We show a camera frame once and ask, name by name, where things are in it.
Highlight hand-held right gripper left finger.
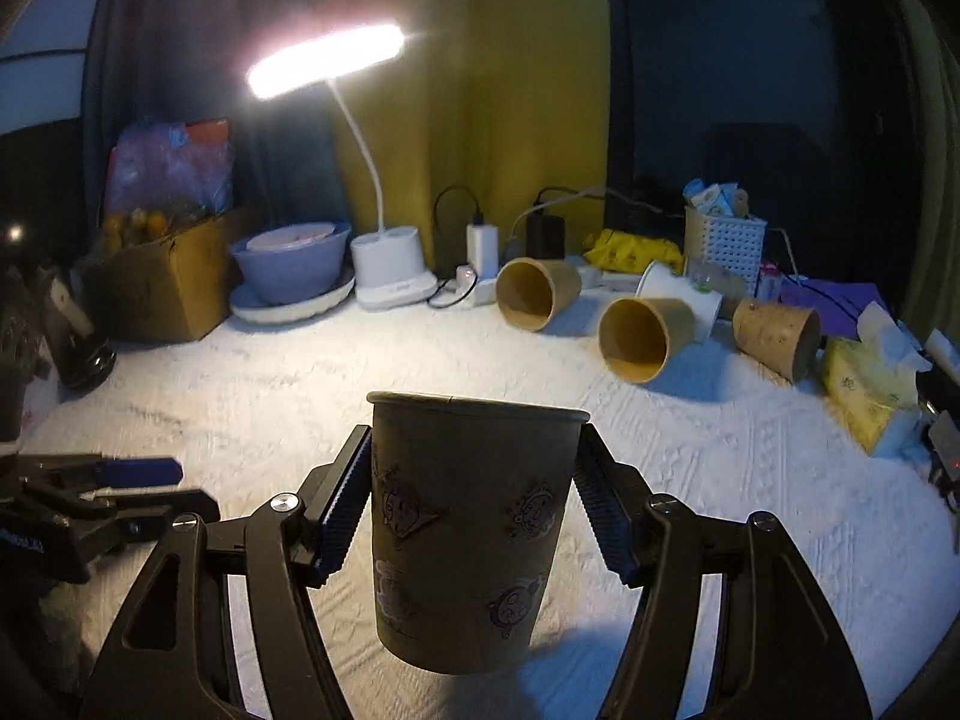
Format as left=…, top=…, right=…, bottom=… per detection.
left=79, top=426, right=374, bottom=720

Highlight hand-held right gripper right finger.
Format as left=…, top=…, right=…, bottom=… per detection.
left=574, top=422, right=875, bottom=720

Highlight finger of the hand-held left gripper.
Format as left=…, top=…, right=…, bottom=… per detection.
left=15, top=454, right=183, bottom=492
left=30, top=490, right=223, bottom=545

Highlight brown printed paper cup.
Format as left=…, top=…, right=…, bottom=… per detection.
left=366, top=390, right=591, bottom=676
left=731, top=297, right=823, bottom=384

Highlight white paper cup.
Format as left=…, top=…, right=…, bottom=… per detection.
left=635, top=260, right=725, bottom=344

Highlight clear plastic cup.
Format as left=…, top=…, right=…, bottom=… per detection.
left=685, top=258, right=751, bottom=302

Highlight cardboard box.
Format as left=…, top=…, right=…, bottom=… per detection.
left=79, top=210, right=242, bottom=343

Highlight white plate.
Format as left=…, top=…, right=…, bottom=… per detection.
left=228, top=264, right=358, bottom=326

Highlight blue bowl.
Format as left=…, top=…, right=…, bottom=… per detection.
left=229, top=221, right=353, bottom=307

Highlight white desk lamp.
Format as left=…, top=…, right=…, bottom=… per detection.
left=246, top=21, right=440, bottom=311

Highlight yellow packet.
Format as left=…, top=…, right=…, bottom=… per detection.
left=583, top=228, right=686, bottom=275

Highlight white round lid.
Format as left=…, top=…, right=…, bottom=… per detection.
left=245, top=223, right=337, bottom=253

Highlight black power adapter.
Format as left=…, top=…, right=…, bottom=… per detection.
left=525, top=213, right=568, bottom=260

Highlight yellow tissue pack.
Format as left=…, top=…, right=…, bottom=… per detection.
left=820, top=302, right=933, bottom=459

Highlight white charger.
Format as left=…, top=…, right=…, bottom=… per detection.
left=466, top=222, right=500, bottom=281

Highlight white plastic basket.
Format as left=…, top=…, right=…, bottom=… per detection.
left=683, top=205, right=769, bottom=298

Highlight blue plastic bag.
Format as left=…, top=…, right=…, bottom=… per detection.
left=103, top=118, right=236, bottom=230

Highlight purple cloth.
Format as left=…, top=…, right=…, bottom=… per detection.
left=778, top=277, right=895, bottom=340

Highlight packets in basket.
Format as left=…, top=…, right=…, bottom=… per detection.
left=683, top=178, right=755, bottom=218

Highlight black device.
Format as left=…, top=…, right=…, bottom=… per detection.
left=913, top=328, right=960, bottom=515

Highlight yellow curtain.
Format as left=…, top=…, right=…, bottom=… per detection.
left=332, top=0, right=613, bottom=275

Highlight black cable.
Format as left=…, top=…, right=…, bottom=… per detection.
left=427, top=185, right=485, bottom=310

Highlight grey cable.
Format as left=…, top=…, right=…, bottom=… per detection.
left=511, top=186, right=687, bottom=260

